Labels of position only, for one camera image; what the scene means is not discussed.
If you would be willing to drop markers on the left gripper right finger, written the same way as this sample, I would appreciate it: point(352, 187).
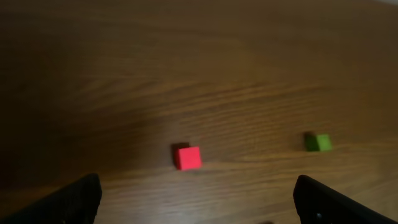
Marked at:
point(323, 205)

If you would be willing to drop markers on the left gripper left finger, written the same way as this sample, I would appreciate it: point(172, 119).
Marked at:
point(62, 205)

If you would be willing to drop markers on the red cube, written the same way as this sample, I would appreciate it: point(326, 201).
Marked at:
point(189, 158)

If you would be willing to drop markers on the green cube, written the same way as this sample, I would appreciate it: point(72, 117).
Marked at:
point(320, 143)

